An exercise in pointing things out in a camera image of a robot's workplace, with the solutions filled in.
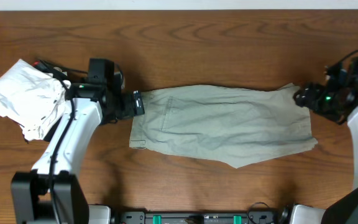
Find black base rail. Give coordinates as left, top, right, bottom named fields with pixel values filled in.
left=110, top=202, right=290, bottom=224

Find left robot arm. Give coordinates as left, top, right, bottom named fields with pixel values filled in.
left=11, top=58, right=145, bottom=223

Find white folded garment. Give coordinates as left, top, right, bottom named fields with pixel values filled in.
left=0, top=58, right=71, bottom=141

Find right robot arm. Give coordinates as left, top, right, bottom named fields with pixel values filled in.
left=289, top=57, right=358, bottom=224

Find grey-green shorts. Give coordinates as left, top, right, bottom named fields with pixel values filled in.
left=129, top=83, right=317, bottom=168

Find black folded garment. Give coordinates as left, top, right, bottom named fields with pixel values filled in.
left=30, top=61, right=71, bottom=142

